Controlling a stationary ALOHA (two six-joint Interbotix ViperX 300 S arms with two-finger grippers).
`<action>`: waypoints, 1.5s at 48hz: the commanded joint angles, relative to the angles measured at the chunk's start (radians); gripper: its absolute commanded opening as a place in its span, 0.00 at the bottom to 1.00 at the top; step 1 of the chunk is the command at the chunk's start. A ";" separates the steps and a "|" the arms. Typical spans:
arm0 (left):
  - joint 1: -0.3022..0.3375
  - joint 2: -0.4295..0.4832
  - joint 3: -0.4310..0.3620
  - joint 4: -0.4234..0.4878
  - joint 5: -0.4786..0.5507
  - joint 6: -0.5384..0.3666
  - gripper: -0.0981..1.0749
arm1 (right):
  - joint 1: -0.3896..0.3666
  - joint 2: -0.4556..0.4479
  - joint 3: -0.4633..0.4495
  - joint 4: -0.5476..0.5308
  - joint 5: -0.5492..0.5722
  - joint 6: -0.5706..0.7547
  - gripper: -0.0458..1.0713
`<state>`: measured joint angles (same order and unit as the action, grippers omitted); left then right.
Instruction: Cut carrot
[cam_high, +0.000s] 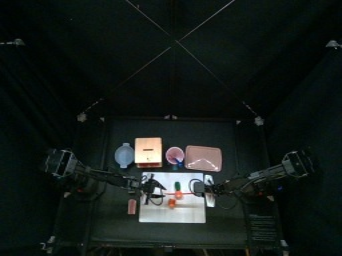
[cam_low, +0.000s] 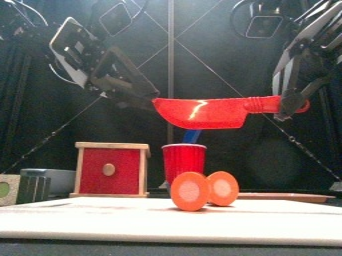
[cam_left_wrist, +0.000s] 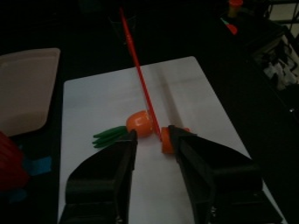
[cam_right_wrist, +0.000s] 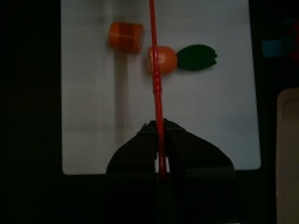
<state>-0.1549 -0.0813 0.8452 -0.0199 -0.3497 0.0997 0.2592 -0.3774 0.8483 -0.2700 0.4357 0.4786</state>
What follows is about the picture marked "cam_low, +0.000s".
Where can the orange toy carrot tip piece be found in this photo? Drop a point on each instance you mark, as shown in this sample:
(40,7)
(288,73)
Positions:
(188,191)

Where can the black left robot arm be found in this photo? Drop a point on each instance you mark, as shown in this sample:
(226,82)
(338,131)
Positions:
(21,36)

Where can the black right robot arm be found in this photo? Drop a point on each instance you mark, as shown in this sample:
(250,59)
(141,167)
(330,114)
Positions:
(327,13)

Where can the blue plastic spoon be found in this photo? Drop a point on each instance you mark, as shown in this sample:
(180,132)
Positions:
(191,136)

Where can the red plastic cup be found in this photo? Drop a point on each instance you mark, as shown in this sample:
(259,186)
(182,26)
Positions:
(183,160)

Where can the wooden box with red drawer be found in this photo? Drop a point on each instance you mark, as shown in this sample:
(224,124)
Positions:
(108,170)

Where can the pink plastic tray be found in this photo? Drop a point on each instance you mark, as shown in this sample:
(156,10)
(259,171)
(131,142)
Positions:
(288,197)

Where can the light blue toy pot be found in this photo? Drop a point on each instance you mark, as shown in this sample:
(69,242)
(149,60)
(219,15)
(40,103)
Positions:
(60,180)

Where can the dark green gridded block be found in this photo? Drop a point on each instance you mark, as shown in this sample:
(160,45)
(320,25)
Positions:
(35,189)

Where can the white cutting board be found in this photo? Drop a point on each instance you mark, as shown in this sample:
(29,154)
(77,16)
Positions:
(133,223)

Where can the vertical metal frame pole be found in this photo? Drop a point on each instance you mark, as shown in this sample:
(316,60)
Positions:
(171,66)

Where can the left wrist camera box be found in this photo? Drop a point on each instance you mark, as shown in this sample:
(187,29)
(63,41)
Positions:
(115,18)

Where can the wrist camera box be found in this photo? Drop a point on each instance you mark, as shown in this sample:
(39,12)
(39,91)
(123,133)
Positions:
(115,18)
(263,26)

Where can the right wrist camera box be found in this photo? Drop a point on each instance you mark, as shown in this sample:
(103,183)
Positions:
(263,26)

